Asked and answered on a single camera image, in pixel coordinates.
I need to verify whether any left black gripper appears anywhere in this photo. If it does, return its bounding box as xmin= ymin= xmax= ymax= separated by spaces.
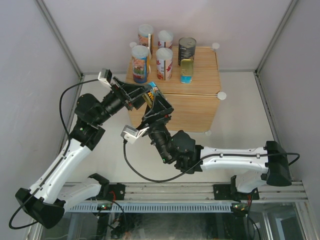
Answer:
xmin=93 ymin=77 xmax=153 ymax=126

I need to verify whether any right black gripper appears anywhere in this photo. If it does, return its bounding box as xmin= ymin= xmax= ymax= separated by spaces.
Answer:
xmin=136 ymin=90 xmax=174 ymax=163

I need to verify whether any rectangular gold tin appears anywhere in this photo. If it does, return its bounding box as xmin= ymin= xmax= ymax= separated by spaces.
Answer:
xmin=180 ymin=59 xmax=194 ymax=84
xmin=142 ymin=81 xmax=163 ymax=109

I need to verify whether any wooden cube shelf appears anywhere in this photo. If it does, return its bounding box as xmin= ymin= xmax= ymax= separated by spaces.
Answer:
xmin=123 ymin=42 xmax=227 ymax=136

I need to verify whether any white lid can colourful label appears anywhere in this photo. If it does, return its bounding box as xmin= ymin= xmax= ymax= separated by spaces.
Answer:
xmin=131 ymin=45 xmax=150 ymax=84

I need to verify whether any tall can with spoon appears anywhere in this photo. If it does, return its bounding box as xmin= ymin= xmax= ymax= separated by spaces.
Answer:
xmin=138 ymin=24 xmax=154 ymax=56

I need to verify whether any white lid can red label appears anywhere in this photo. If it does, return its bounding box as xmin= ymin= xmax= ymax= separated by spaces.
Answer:
xmin=157 ymin=30 xmax=174 ymax=49

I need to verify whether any dark round tin can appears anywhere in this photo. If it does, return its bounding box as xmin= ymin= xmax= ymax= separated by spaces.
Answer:
xmin=178 ymin=37 xmax=197 ymax=66

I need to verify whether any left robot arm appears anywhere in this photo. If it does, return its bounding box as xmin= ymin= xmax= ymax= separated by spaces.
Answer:
xmin=15 ymin=77 xmax=155 ymax=229

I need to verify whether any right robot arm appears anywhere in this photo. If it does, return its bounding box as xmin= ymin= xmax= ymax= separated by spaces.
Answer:
xmin=140 ymin=91 xmax=292 ymax=202

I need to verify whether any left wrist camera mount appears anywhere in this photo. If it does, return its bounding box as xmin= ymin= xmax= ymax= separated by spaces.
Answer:
xmin=97 ymin=68 xmax=113 ymax=88

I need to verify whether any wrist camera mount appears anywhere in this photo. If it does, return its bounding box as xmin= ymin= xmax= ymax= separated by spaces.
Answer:
xmin=97 ymin=68 xmax=113 ymax=88
xmin=120 ymin=125 xmax=149 ymax=144

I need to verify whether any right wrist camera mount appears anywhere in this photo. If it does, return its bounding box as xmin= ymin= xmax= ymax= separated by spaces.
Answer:
xmin=120 ymin=125 xmax=149 ymax=144

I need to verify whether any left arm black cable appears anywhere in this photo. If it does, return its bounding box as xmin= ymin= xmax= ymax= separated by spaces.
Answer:
xmin=8 ymin=78 xmax=101 ymax=230

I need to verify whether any left black base bracket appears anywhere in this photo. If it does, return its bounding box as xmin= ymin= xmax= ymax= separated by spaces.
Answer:
xmin=106 ymin=183 xmax=126 ymax=201

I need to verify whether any black base bracket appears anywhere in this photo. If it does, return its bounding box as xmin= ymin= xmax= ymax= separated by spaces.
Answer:
xmin=213 ymin=184 xmax=260 ymax=202
xmin=106 ymin=183 xmax=126 ymax=201

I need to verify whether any slotted cable duct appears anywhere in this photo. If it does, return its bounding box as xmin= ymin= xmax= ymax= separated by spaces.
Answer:
xmin=68 ymin=202 xmax=232 ymax=214

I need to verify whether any right black base bracket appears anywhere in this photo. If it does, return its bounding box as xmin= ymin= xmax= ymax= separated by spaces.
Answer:
xmin=213 ymin=184 xmax=260 ymax=202

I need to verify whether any aluminium mounting rail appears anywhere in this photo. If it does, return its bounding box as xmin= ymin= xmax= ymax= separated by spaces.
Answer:
xmin=64 ymin=181 xmax=308 ymax=201

